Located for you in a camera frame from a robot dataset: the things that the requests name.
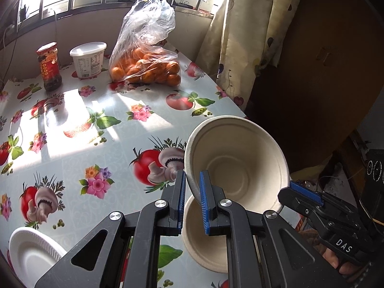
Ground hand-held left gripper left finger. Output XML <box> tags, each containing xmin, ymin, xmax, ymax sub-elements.
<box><xmin>34</xmin><ymin>170</ymin><xmax>186</xmax><ymax>288</ymax></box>

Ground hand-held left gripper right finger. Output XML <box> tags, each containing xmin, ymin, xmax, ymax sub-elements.
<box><xmin>199</xmin><ymin>169</ymin><xmax>351</xmax><ymax>288</ymax></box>

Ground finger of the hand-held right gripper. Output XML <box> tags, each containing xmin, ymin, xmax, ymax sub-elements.
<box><xmin>277</xmin><ymin>181</ymin><xmax>326</xmax><ymax>219</ymax></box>

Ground beige paper bowl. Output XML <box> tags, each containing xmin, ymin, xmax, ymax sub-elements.
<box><xmin>181</xmin><ymin>195</ymin><xmax>229</xmax><ymax>274</ymax></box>
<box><xmin>184</xmin><ymin>115</ymin><xmax>291</xmax><ymax>216</ymax></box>

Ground white foam plate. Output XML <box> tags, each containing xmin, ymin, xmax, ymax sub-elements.
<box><xmin>8</xmin><ymin>227</ymin><xmax>68</xmax><ymax>288</ymax></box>

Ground person's right hand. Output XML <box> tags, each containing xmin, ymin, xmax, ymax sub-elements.
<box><xmin>322</xmin><ymin>247</ymin><xmax>372</xmax><ymax>279</ymax></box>

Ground vegetable print tablecloth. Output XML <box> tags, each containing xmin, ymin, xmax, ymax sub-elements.
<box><xmin>0</xmin><ymin>43</ymin><xmax>300</xmax><ymax>288</ymax></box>

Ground brown wooden cabinet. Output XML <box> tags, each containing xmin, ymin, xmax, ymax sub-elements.
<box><xmin>246</xmin><ymin>0</ymin><xmax>384</xmax><ymax>186</ymax></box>

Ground clear bag of oranges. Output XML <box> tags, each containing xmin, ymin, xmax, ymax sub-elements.
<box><xmin>108</xmin><ymin>0</ymin><xmax>182</xmax><ymax>86</ymax></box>

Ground white plastic tub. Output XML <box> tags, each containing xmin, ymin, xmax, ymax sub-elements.
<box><xmin>70</xmin><ymin>42</ymin><xmax>108</xmax><ymax>79</ymax></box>

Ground cream patterned curtain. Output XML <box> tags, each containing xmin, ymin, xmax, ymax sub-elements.
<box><xmin>195</xmin><ymin>0</ymin><xmax>309</xmax><ymax>108</ymax></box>

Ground red label sauce jar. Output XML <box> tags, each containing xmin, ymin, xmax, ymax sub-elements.
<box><xmin>36</xmin><ymin>42</ymin><xmax>63</xmax><ymax>92</ymax></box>

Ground black power cable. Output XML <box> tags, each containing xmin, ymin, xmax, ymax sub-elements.
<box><xmin>52</xmin><ymin>9</ymin><xmax>60</xmax><ymax>66</ymax></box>

